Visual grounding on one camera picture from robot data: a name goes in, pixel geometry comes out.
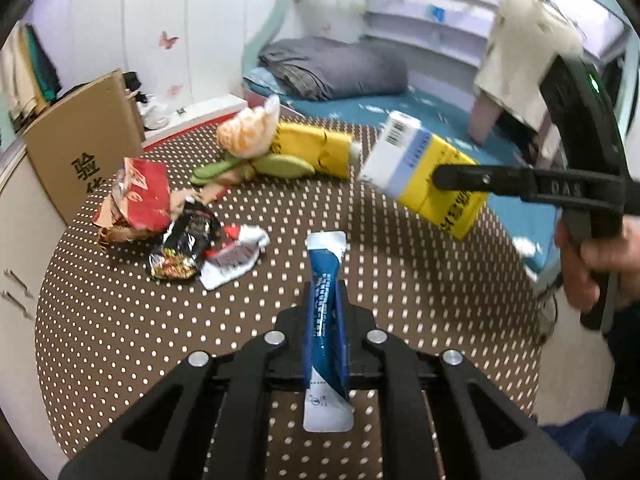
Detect grey folded quilt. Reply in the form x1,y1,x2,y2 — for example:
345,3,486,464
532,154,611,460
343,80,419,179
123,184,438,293
258,37,409,102

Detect brown cardboard box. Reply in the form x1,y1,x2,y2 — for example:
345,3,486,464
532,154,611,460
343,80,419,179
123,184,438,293
25,70,144,223

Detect person's right hand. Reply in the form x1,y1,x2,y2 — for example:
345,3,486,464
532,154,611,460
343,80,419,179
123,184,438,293
554,217,640,312

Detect hanging clothes in wardrobe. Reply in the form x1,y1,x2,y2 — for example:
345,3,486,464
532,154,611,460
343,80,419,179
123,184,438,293
1,21,62,126

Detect yellow green plush toy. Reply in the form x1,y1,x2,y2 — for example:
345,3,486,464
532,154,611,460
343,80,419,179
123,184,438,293
191,122,362,185

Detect red white wrapper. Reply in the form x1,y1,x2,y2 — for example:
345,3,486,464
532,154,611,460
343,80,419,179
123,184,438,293
198,224,270,292

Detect pink hanging garment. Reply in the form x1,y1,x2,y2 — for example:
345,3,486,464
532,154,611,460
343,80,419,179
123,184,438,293
468,92,502,145

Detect white cabinet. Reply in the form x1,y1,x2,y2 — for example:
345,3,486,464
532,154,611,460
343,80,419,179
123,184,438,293
1,140,66,479

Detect red snack bag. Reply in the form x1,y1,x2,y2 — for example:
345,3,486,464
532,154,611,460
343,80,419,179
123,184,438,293
92,157,171,246

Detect brown polka dot tablecloth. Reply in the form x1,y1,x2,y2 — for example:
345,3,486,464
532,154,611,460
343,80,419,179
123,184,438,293
35,176,539,479

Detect blue bed mattress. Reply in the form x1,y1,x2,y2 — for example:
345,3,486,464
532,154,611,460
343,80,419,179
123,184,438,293
244,67,558,280

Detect yellow white medicine box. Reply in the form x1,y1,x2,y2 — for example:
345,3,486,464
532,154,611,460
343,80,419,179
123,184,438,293
358,110,487,240

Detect black item behind box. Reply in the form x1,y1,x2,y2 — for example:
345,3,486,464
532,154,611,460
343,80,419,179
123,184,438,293
122,70,148,103

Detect black noodle wrapper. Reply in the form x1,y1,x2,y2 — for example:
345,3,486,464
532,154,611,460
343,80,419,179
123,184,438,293
148,197,221,282

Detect blue white sachet packet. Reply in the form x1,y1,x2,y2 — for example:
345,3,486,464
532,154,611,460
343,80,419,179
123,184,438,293
303,231,354,434

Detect beige hanging garment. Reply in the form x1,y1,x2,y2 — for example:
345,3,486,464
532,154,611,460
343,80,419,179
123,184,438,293
474,0,584,130

